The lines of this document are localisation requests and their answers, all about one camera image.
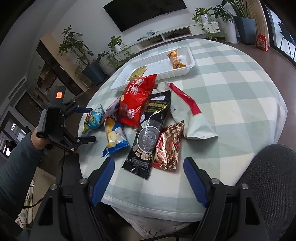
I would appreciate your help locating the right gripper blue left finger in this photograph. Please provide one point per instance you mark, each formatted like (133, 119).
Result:
(99, 180)

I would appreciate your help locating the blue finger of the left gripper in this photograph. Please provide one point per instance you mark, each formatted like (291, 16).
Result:
(85, 140)
(82, 110)

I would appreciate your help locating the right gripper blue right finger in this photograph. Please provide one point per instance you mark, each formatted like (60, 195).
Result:
(199, 181)

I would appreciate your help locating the light blue chip bag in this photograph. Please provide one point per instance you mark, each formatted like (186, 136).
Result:
(93, 119)

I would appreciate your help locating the pink snack wrapper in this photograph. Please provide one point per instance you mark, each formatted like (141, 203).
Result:
(112, 110)

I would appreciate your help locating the blue yellow chip bag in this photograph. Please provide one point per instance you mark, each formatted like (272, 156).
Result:
(116, 138)

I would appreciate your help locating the red star foil snack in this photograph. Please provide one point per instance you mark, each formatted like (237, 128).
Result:
(168, 147)

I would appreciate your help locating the black cereal snack pack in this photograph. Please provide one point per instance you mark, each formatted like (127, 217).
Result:
(141, 156)

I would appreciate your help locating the red chocolate ball bag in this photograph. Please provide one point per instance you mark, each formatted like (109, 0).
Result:
(133, 99)

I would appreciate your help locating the white red long snack pack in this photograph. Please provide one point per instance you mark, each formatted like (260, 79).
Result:
(184, 108)

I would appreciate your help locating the gold foil snack pack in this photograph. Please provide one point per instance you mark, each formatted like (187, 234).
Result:
(138, 73)

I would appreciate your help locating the orange apple snack stick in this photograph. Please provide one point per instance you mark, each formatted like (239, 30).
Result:
(173, 57)

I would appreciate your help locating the person's left forearm sleeve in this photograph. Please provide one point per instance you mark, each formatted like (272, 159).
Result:
(16, 176)

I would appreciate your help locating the person's left hand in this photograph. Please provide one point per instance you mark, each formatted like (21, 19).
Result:
(39, 143)

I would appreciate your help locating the dark blue plant pot left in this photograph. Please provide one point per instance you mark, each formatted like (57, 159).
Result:
(94, 73)

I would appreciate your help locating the dark blue plant pot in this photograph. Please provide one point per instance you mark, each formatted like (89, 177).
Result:
(247, 29)
(94, 73)

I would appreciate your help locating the white ribbed plant pot left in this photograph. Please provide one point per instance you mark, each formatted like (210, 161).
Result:
(106, 65)

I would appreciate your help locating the green white checkered tablecloth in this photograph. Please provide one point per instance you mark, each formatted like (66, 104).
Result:
(242, 105)

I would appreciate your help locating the white plastic tray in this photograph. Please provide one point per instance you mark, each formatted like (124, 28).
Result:
(158, 64)

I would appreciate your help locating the white tv cabinet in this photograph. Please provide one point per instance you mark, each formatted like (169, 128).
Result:
(173, 34)

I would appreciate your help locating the red box on floor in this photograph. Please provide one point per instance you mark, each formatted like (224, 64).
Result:
(262, 42)

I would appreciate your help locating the white plant pot right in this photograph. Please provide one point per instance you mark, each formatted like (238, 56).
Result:
(229, 31)

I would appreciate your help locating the dark blue plant pot right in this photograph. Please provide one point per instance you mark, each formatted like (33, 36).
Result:
(247, 29)

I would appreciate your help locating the black balcony chair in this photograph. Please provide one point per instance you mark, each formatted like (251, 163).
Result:
(287, 36)

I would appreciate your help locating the black wall television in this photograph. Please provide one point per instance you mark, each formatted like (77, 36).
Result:
(126, 14)

